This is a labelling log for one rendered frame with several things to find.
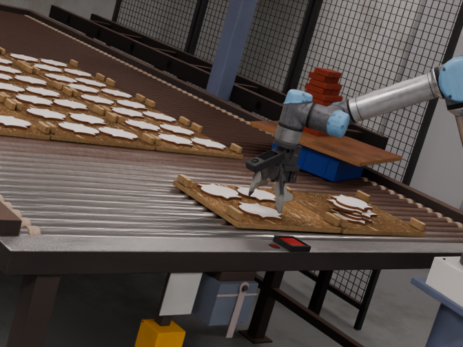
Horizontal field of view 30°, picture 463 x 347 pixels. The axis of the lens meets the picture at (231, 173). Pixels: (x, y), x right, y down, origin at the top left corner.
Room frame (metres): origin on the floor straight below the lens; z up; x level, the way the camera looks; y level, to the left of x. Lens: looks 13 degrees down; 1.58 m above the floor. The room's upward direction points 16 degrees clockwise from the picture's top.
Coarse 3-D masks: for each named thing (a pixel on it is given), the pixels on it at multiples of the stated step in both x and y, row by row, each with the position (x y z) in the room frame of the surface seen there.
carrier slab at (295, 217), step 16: (192, 192) 2.51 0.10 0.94; (272, 192) 2.80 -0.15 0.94; (208, 208) 2.43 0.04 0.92; (224, 208) 2.43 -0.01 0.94; (272, 208) 2.59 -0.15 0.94; (288, 208) 2.65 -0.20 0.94; (304, 208) 2.70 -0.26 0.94; (240, 224) 2.33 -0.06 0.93; (256, 224) 2.36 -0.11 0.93; (272, 224) 2.40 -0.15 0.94; (288, 224) 2.45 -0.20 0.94; (304, 224) 2.50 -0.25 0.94; (320, 224) 2.56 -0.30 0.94
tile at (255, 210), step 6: (240, 204) 2.50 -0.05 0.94; (246, 204) 2.50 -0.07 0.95; (252, 204) 2.52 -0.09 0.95; (258, 204) 2.54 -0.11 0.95; (240, 210) 2.44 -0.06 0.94; (246, 210) 2.44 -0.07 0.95; (252, 210) 2.46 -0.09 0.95; (258, 210) 2.48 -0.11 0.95; (264, 210) 2.50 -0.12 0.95; (270, 210) 2.52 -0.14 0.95; (258, 216) 2.43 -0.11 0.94; (264, 216) 2.43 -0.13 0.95; (270, 216) 2.45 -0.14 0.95; (276, 216) 2.47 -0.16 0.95
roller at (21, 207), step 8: (8, 208) 1.96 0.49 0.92; (16, 208) 1.97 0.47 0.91; (24, 208) 1.99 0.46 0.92; (32, 208) 2.00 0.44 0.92; (40, 208) 2.02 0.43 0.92; (48, 208) 2.03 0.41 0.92; (56, 208) 2.05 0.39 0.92; (64, 208) 2.07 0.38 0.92; (72, 208) 2.08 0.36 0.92; (80, 208) 2.10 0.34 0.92; (88, 208) 2.12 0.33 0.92; (96, 208) 2.14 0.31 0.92; (104, 208) 2.15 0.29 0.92; (112, 208) 2.18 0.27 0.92; (160, 216) 2.26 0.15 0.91; (168, 216) 2.28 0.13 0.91; (176, 216) 2.30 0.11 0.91; (184, 216) 2.32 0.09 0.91; (192, 216) 2.34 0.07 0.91; (200, 216) 2.36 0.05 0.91; (208, 216) 2.38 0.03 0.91; (216, 216) 2.40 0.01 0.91; (432, 224) 3.10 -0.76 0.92; (440, 224) 3.14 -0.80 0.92; (448, 224) 3.17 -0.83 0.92; (456, 224) 3.21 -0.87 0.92
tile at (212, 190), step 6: (198, 186) 2.58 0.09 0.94; (204, 186) 2.58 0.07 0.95; (210, 186) 2.60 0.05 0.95; (216, 186) 2.62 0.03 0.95; (204, 192) 2.52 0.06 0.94; (210, 192) 2.53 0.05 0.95; (216, 192) 2.55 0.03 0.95; (222, 192) 2.57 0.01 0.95; (228, 192) 2.59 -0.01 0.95; (234, 192) 2.61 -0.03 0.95; (222, 198) 2.53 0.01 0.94; (228, 198) 2.53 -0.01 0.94; (234, 198) 2.56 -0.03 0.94; (240, 198) 2.57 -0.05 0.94
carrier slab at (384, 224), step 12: (300, 192) 2.92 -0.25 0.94; (300, 204) 2.74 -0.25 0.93; (312, 204) 2.78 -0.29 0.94; (324, 204) 2.83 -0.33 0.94; (384, 216) 2.92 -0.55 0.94; (348, 228) 2.61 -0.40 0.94; (360, 228) 2.66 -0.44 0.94; (372, 228) 2.70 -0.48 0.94; (384, 228) 2.75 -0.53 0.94; (396, 228) 2.79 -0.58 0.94; (408, 228) 2.84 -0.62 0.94
